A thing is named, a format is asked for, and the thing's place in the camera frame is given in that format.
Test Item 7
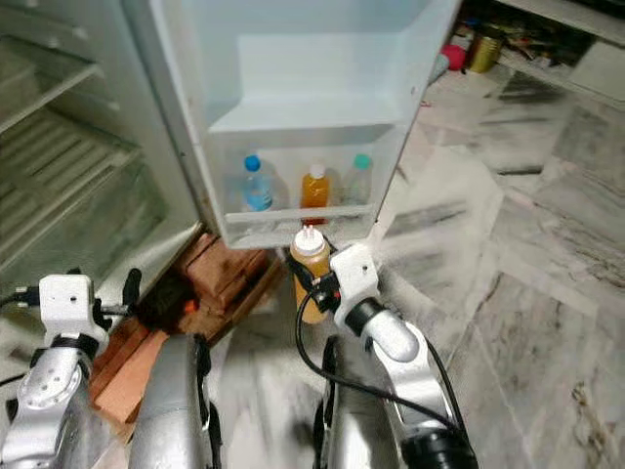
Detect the orange sauce bottle white cap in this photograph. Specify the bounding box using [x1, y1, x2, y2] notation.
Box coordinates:
[288, 225, 333, 325]

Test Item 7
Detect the silver fridge door with sticker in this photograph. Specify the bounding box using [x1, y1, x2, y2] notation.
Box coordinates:
[146, 0, 465, 250]

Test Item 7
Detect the white slatted fridge shelf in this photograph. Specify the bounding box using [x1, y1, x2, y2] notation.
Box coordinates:
[0, 107, 143, 235]

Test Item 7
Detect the clear fridge shelf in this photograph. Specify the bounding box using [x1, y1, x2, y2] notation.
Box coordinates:
[0, 59, 104, 133]

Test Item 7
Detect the clear crisper drawer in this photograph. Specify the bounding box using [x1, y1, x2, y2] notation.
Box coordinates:
[0, 171, 167, 294]

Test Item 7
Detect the orange juice bottle white cap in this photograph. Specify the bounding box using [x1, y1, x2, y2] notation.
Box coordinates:
[300, 163, 331, 226]

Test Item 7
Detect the clear bottle teal cap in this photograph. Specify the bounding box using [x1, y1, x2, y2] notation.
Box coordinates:
[345, 152, 374, 206]

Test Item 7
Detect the clear bottle blue cap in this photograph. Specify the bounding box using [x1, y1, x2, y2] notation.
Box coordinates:
[241, 154, 276, 213]

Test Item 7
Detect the silver robot left leg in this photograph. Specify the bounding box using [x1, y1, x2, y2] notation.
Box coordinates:
[127, 332, 216, 469]

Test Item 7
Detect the small red container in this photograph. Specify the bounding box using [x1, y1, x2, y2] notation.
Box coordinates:
[441, 43, 468, 71]

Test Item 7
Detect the gold round tin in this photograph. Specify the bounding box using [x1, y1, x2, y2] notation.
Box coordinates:
[469, 34, 504, 74]

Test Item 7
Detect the white storage shelf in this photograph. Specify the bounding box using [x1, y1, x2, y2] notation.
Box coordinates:
[469, 0, 625, 108]

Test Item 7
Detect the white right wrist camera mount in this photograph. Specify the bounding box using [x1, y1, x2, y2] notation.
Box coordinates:
[330, 242, 382, 326]

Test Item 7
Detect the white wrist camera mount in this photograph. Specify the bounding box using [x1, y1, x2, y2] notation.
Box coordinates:
[330, 242, 382, 326]
[39, 274, 96, 338]

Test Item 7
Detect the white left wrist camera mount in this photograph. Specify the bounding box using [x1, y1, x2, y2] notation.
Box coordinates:
[39, 274, 96, 338]

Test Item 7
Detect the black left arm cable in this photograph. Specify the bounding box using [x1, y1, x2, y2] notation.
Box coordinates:
[0, 283, 45, 392]

